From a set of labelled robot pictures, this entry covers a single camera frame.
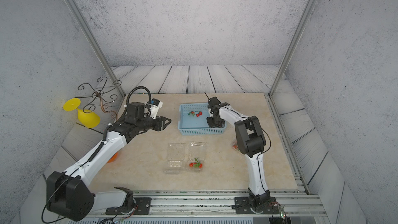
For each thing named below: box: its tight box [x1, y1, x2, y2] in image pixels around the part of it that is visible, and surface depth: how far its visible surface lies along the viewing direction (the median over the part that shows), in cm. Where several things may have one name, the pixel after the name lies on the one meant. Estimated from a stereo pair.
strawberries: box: [189, 157, 203, 168], surface depth 86 cm
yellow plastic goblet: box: [63, 97, 101, 129], surface depth 76 cm
